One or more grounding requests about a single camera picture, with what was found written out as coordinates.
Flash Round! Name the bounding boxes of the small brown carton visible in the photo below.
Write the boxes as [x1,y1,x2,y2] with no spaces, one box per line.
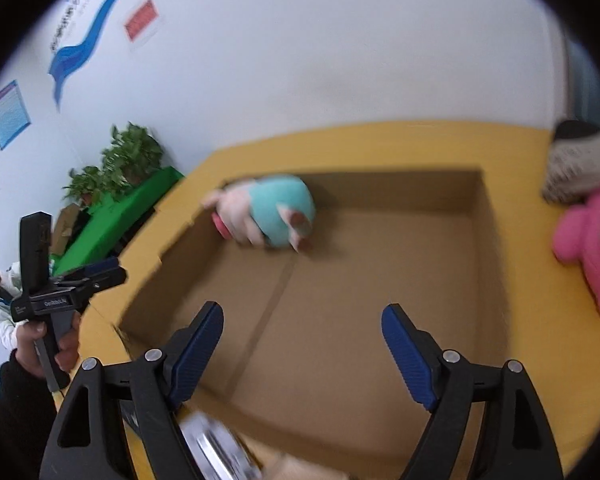
[50,203,82,257]

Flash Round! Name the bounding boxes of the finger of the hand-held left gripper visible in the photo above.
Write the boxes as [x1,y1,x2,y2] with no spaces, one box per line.
[72,268,128,311]
[52,257,121,283]

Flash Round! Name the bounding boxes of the person's left forearm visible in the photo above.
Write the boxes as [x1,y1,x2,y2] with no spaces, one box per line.
[0,347,63,461]

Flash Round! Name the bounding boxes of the blue ribbon wall decal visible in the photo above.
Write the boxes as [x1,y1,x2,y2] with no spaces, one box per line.
[47,0,167,113]

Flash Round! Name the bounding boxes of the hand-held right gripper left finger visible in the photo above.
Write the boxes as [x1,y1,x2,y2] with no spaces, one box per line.
[40,301,225,480]

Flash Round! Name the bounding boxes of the red wall sign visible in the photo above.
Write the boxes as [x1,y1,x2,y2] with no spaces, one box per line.
[122,1,162,52]

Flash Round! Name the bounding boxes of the white and silver packet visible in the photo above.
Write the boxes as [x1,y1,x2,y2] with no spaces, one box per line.
[180,410,263,480]

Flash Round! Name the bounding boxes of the cardboard box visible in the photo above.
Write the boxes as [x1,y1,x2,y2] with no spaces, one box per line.
[112,169,513,480]

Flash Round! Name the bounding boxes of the small potted green plant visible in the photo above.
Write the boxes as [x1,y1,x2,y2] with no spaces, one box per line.
[62,165,107,207]

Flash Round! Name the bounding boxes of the grey cloth bundle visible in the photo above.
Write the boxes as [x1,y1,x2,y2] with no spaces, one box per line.
[541,119,600,206]

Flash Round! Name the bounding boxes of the blue framed wall poster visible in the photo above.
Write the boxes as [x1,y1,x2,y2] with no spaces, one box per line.
[0,80,32,152]

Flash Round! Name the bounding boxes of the pink plush toy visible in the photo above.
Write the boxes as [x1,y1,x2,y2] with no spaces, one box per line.
[552,187,600,321]

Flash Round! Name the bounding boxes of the person's left hand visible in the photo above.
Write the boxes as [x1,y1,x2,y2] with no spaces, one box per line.
[15,310,82,377]

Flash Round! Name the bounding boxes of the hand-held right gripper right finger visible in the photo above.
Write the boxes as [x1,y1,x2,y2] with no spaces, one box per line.
[381,303,566,480]

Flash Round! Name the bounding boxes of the large potted green plant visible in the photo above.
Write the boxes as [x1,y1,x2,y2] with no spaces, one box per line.
[101,122,166,187]

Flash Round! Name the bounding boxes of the pink and teal pig plush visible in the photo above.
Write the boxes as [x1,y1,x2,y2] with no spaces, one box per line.
[201,174,317,254]

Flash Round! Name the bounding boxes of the green cloth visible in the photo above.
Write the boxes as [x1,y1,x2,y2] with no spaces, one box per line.
[52,166,186,278]

